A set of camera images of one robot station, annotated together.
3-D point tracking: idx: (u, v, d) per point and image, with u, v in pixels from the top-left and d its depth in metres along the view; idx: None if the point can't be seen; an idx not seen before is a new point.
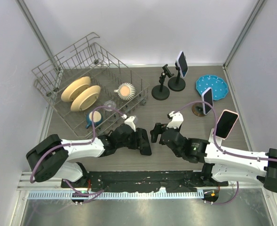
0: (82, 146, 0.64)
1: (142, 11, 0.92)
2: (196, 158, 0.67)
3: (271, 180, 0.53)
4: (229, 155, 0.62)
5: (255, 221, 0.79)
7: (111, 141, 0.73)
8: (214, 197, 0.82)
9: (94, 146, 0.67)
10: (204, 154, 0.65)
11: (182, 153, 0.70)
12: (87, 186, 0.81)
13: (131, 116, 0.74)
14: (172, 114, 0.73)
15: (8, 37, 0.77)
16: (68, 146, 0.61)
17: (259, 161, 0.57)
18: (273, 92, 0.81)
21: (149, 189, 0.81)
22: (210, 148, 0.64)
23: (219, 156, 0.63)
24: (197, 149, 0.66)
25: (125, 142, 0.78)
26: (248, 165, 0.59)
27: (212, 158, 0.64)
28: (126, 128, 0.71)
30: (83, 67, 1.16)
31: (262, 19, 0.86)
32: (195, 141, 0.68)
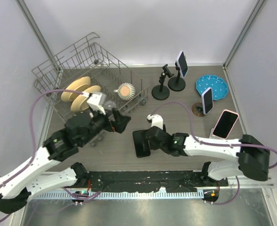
0: (18, 176, 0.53)
1: (142, 11, 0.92)
2: (178, 151, 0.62)
3: (244, 165, 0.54)
4: (206, 144, 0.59)
5: (255, 221, 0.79)
7: (65, 139, 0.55)
8: (214, 197, 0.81)
9: (36, 165, 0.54)
10: (183, 147, 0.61)
11: (164, 148, 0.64)
12: (87, 186, 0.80)
13: (95, 96, 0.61)
14: (151, 117, 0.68)
15: (8, 36, 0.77)
16: (2, 188, 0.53)
17: (232, 147, 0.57)
18: (273, 92, 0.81)
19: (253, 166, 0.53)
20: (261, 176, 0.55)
21: (149, 189, 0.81)
22: (190, 140, 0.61)
23: (197, 147, 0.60)
24: (178, 142, 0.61)
25: (88, 139, 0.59)
26: (222, 152, 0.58)
27: (191, 151, 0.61)
28: (79, 120, 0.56)
30: (83, 67, 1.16)
31: (263, 19, 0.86)
32: (177, 134, 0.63)
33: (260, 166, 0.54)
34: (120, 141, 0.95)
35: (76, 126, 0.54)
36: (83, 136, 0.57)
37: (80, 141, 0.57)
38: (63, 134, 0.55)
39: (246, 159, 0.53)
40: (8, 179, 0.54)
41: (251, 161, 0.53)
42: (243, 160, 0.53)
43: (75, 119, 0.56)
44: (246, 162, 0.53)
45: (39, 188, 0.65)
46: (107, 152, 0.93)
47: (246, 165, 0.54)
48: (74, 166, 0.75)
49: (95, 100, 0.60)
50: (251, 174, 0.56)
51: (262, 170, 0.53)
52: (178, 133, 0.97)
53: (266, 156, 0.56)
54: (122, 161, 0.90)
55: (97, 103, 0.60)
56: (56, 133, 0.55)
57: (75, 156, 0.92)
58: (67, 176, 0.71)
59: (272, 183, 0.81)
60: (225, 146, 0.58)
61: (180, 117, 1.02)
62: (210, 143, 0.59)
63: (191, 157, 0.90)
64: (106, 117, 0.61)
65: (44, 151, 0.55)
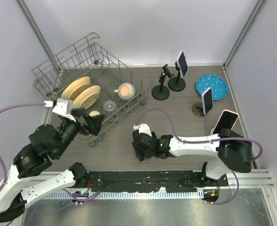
0: None
1: (142, 10, 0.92)
2: (165, 154, 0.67)
3: (225, 158, 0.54)
4: (188, 143, 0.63)
5: (255, 221, 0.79)
7: (33, 155, 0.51)
8: (214, 197, 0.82)
9: (10, 183, 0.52)
10: (168, 149, 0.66)
11: (151, 152, 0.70)
12: (87, 186, 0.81)
13: (60, 105, 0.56)
14: (138, 126, 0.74)
15: (8, 36, 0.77)
16: None
17: (212, 143, 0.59)
18: (273, 92, 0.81)
19: (235, 159, 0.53)
20: (244, 168, 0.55)
21: (149, 189, 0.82)
22: (173, 141, 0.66)
23: (181, 147, 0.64)
24: (164, 144, 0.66)
25: (62, 149, 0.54)
26: (203, 149, 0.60)
27: (176, 151, 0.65)
28: (42, 134, 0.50)
30: (83, 67, 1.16)
31: (262, 19, 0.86)
32: (162, 137, 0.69)
33: (241, 158, 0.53)
34: (121, 141, 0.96)
35: (37, 141, 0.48)
36: (53, 149, 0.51)
37: (51, 154, 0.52)
38: (31, 149, 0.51)
39: (225, 153, 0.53)
40: None
41: (230, 155, 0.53)
42: (223, 154, 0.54)
43: (37, 134, 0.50)
44: (225, 156, 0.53)
45: (35, 194, 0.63)
46: (107, 152, 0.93)
47: (226, 159, 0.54)
48: (71, 168, 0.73)
49: (61, 110, 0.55)
50: (235, 167, 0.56)
51: (244, 162, 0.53)
52: (178, 133, 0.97)
53: (248, 147, 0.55)
54: (122, 161, 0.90)
55: (63, 113, 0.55)
56: (25, 149, 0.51)
57: (75, 156, 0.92)
58: (64, 178, 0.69)
59: (271, 183, 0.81)
60: (205, 142, 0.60)
61: (180, 117, 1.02)
62: (192, 141, 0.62)
63: (191, 157, 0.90)
64: (77, 123, 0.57)
65: (15, 170, 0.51)
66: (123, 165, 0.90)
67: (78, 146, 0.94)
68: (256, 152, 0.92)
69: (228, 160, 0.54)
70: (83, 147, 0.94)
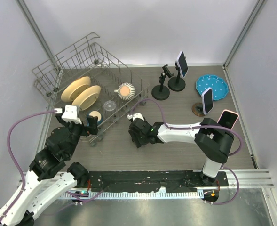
0: (16, 204, 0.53)
1: (141, 10, 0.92)
2: (154, 138, 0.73)
3: (201, 144, 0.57)
4: (173, 129, 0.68)
5: (255, 221, 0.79)
7: (49, 157, 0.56)
8: (214, 197, 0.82)
9: (28, 189, 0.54)
10: (157, 133, 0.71)
11: (143, 136, 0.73)
12: (87, 186, 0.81)
13: (67, 108, 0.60)
14: (130, 116, 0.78)
15: (8, 36, 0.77)
16: (3, 218, 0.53)
17: (193, 130, 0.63)
18: (273, 92, 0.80)
19: (209, 146, 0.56)
20: (220, 158, 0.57)
21: (149, 189, 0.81)
22: (162, 127, 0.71)
23: (167, 132, 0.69)
24: (155, 129, 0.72)
25: (73, 149, 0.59)
26: (185, 134, 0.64)
27: (162, 135, 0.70)
28: (59, 136, 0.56)
30: (83, 67, 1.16)
31: (262, 19, 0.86)
32: (155, 125, 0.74)
33: (218, 147, 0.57)
34: (121, 141, 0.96)
35: (56, 142, 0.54)
36: (67, 149, 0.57)
37: (65, 154, 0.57)
38: (46, 154, 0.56)
39: (202, 139, 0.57)
40: (7, 210, 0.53)
41: (207, 141, 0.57)
42: (199, 140, 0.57)
43: (53, 137, 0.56)
44: (202, 141, 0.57)
45: (40, 204, 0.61)
46: (107, 152, 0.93)
47: (203, 145, 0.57)
48: (70, 170, 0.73)
49: (71, 115, 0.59)
50: (212, 157, 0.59)
51: (220, 150, 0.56)
52: None
53: (227, 139, 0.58)
54: (122, 161, 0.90)
55: (74, 117, 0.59)
56: (40, 153, 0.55)
57: (75, 157, 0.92)
58: (65, 181, 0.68)
59: (272, 183, 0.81)
60: (186, 128, 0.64)
61: (180, 117, 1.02)
62: (176, 128, 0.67)
63: (191, 157, 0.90)
64: (82, 125, 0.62)
65: (33, 175, 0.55)
66: (123, 165, 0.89)
67: (78, 146, 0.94)
68: (256, 152, 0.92)
69: (205, 147, 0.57)
70: (83, 147, 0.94)
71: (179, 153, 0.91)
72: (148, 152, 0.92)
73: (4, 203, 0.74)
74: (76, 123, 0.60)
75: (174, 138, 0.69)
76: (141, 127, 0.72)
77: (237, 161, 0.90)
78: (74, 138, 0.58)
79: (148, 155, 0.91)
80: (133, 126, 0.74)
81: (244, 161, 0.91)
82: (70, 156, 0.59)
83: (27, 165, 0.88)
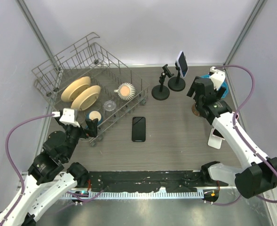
0: (16, 207, 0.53)
1: (141, 10, 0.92)
2: (208, 114, 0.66)
3: (248, 173, 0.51)
4: (236, 132, 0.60)
5: (256, 222, 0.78)
7: (47, 162, 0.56)
8: (214, 197, 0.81)
9: (28, 192, 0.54)
10: (217, 115, 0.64)
11: (200, 102, 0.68)
12: (87, 186, 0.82)
13: (65, 111, 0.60)
14: (215, 71, 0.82)
15: (8, 36, 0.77)
16: (5, 222, 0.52)
17: (255, 156, 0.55)
18: (272, 91, 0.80)
19: (251, 181, 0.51)
20: (244, 191, 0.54)
21: (149, 189, 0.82)
22: (227, 115, 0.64)
23: (227, 127, 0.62)
24: (217, 108, 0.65)
25: (71, 152, 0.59)
26: (243, 151, 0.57)
27: (220, 125, 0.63)
28: (55, 140, 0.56)
30: (83, 67, 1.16)
31: (262, 19, 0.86)
32: (221, 102, 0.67)
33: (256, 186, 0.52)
34: (121, 141, 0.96)
35: (52, 147, 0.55)
36: (65, 153, 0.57)
37: (62, 157, 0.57)
38: (44, 157, 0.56)
39: (254, 173, 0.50)
40: (7, 213, 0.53)
41: (256, 178, 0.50)
42: (251, 170, 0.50)
43: (50, 141, 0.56)
44: (252, 174, 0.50)
45: (40, 206, 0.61)
46: (107, 152, 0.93)
47: (249, 175, 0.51)
48: (69, 170, 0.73)
49: (69, 118, 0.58)
50: (242, 183, 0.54)
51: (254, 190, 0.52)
52: (178, 133, 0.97)
53: (269, 186, 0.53)
54: (122, 161, 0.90)
55: (71, 121, 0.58)
56: (38, 158, 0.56)
57: (75, 156, 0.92)
58: (65, 182, 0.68)
59: None
60: (250, 148, 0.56)
61: (180, 117, 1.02)
62: (241, 136, 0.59)
63: (191, 157, 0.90)
64: (80, 128, 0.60)
65: (32, 179, 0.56)
66: (123, 165, 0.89)
67: (78, 146, 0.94)
68: None
69: (249, 175, 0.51)
70: (82, 147, 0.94)
71: (179, 153, 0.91)
72: (148, 151, 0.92)
73: (4, 203, 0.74)
74: (75, 125, 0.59)
75: (230, 138, 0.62)
76: (206, 94, 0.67)
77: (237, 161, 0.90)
78: (72, 141, 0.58)
79: (148, 155, 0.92)
80: (202, 87, 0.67)
81: None
82: (68, 159, 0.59)
83: (27, 165, 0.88)
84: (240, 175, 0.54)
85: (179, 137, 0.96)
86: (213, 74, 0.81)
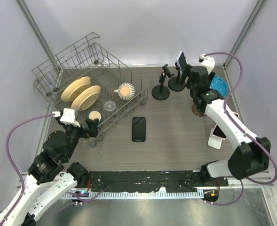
0: (16, 207, 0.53)
1: (141, 10, 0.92)
2: (201, 102, 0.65)
3: (238, 152, 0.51)
4: (227, 116, 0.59)
5: (255, 222, 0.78)
7: (47, 161, 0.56)
8: (214, 197, 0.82)
9: (28, 192, 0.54)
10: (208, 102, 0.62)
11: (194, 91, 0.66)
12: (87, 186, 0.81)
13: (65, 111, 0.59)
14: (204, 58, 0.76)
15: (8, 36, 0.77)
16: (5, 222, 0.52)
17: (245, 136, 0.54)
18: (272, 92, 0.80)
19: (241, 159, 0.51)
20: (237, 173, 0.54)
21: (149, 189, 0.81)
22: (219, 102, 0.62)
23: (218, 111, 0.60)
24: (209, 96, 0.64)
25: (71, 152, 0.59)
26: (233, 132, 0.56)
27: (211, 110, 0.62)
28: (55, 140, 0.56)
30: (83, 66, 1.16)
31: (262, 19, 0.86)
32: (213, 90, 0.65)
33: (248, 166, 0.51)
34: (121, 141, 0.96)
35: (53, 146, 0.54)
36: (65, 153, 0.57)
37: (62, 157, 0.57)
38: (44, 157, 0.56)
39: (244, 151, 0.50)
40: (8, 213, 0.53)
41: (246, 156, 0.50)
42: (241, 149, 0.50)
43: (50, 140, 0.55)
44: (242, 152, 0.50)
45: (40, 206, 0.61)
46: (107, 152, 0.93)
47: (239, 154, 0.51)
48: (69, 170, 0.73)
49: (69, 118, 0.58)
50: (234, 165, 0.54)
51: (245, 170, 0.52)
52: (178, 133, 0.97)
53: (260, 168, 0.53)
54: (122, 161, 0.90)
55: (71, 120, 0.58)
56: (38, 157, 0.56)
57: (75, 156, 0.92)
58: (65, 182, 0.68)
59: (272, 183, 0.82)
60: (240, 129, 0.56)
61: (180, 117, 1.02)
62: (231, 119, 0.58)
63: (192, 157, 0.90)
64: (80, 128, 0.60)
65: (32, 179, 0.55)
66: (123, 165, 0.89)
67: (78, 146, 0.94)
68: None
69: (239, 155, 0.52)
70: (83, 147, 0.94)
71: (179, 153, 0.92)
72: (148, 151, 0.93)
73: (4, 203, 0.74)
74: (75, 125, 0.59)
75: (220, 123, 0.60)
76: (201, 83, 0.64)
77: None
78: (72, 141, 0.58)
79: (148, 154, 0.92)
80: (195, 76, 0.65)
81: None
82: (68, 159, 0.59)
83: (27, 165, 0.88)
84: (232, 157, 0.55)
85: (179, 137, 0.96)
86: (202, 61, 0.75)
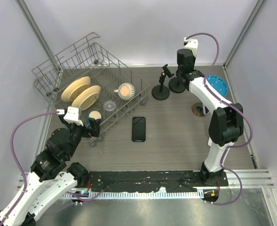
0: (18, 205, 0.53)
1: (141, 11, 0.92)
2: (185, 81, 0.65)
3: (214, 116, 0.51)
4: (206, 88, 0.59)
5: (256, 222, 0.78)
7: (50, 158, 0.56)
8: (214, 197, 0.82)
9: (30, 190, 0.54)
10: (191, 80, 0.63)
11: (179, 70, 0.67)
12: (87, 186, 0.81)
13: (69, 108, 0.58)
14: (187, 41, 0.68)
15: (8, 36, 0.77)
16: (6, 221, 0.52)
17: (220, 102, 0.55)
18: (273, 91, 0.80)
19: (217, 124, 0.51)
20: (215, 138, 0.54)
21: (149, 189, 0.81)
22: (201, 78, 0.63)
23: (200, 86, 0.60)
24: (193, 75, 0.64)
25: (73, 150, 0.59)
26: (211, 101, 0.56)
27: (193, 86, 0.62)
28: (59, 136, 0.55)
30: (83, 67, 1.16)
31: (262, 19, 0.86)
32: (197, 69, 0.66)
33: (223, 130, 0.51)
34: (121, 141, 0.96)
35: (57, 143, 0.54)
36: (67, 150, 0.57)
37: (65, 155, 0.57)
38: (47, 155, 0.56)
39: (220, 114, 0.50)
40: (9, 211, 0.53)
41: (221, 119, 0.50)
42: (217, 112, 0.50)
43: (53, 138, 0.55)
44: (218, 116, 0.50)
45: (41, 205, 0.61)
46: (107, 152, 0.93)
47: (215, 118, 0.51)
48: (70, 170, 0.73)
49: (73, 117, 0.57)
50: (212, 132, 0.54)
51: (222, 135, 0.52)
52: (178, 133, 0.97)
53: (237, 133, 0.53)
54: (122, 161, 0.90)
55: (75, 119, 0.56)
56: (41, 155, 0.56)
57: (75, 156, 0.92)
58: (65, 181, 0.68)
59: (272, 183, 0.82)
60: (217, 97, 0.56)
61: (180, 116, 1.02)
62: (209, 90, 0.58)
63: (192, 157, 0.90)
64: (83, 127, 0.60)
65: (34, 176, 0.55)
66: (123, 164, 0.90)
67: (78, 146, 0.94)
68: (257, 152, 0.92)
69: (215, 119, 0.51)
70: (82, 147, 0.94)
71: (179, 153, 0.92)
72: (148, 151, 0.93)
73: (4, 203, 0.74)
74: (78, 124, 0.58)
75: (201, 97, 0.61)
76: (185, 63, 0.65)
77: (236, 161, 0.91)
78: (75, 140, 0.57)
79: (148, 154, 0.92)
80: (180, 56, 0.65)
81: (243, 160, 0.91)
82: (70, 157, 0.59)
83: (27, 165, 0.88)
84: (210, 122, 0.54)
85: (179, 137, 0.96)
86: (185, 44, 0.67)
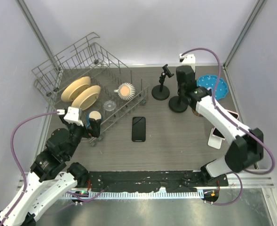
0: (17, 205, 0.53)
1: (141, 11, 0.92)
2: (190, 100, 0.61)
3: (234, 146, 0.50)
4: (218, 111, 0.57)
5: (256, 222, 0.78)
7: (50, 158, 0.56)
8: (214, 197, 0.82)
9: (30, 190, 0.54)
10: (198, 100, 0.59)
11: (182, 89, 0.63)
12: (87, 186, 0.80)
13: (69, 109, 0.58)
14: (183, 57, 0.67)
15: (8, 36, 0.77)
16: (6, 221, 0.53)
17: (238, 129, 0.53)
18: (273, 91, 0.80)
19: (238, 154, 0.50)
20: (235, 165, 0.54)
21: (149, 189, 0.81)
22: (208, 98, 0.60)
23: (209, 109, 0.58)
24: (198, 94, 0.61)
25: (72, 150, 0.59)
26: (226, 127, 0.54)
27: (201, 108, 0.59)
28: (59, 137, 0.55)
30: (83, 67, 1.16)
31: (262, 19, 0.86)
32: (201, 87, 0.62)
33: (244, 159, 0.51)
34: (121, 141, 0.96)
35: (57, 143, 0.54)
36: (67, 150, 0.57)
37: (65, 155, 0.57)
38: (47, 155, 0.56)
39: (240, 145, 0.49)
40: (9, 211, 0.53)
41: (241, 150, 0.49)
42: (236, 142, 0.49)
43: (53, 138, 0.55)
44: (238, 147, 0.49)
45: (40, 205, 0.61)
46: (107, 152, 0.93)
47: (235, 148, 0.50)
48: (69, 170, 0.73)
49: (73, 117, 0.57)
50: (231, 159, 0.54)
51: (243, 164, 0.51)
52: (178, 133, 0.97)
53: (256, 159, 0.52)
54: (122, 161, 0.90)
55: (75, 119, 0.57)
56: (40, 155, 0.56)
57: (75, 156, 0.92)
58: (65, 181, 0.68)
59: (272, 183, 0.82)
60: (232, 123, 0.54)
61: (180, 116, 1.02)
62: (222, 114, 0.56)
63: (192, 157, 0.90)
64: (83, 127, 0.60)
65: (34, 176, 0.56)
66: (123, 164, 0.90)
67: (78, 146, 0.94)
68: None
69: (235, 149, 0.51)
70: (82, 147, 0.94)
71: (179, 153, 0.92)
72: (147, 151, 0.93)
73: (4, 203, 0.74)
74: (78, 124, 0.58)
75: (212, 119, 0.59)
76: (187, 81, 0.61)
77: None
78: (75, 140, 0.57)
79: (148, 154, 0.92)
80: (181, 74, 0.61)
81: None
82: (70, 157, 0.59)
83: (26, 165, 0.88)
84: (229, 151, 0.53)
85: (179, 137, 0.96)
86: (182, 61, 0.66)
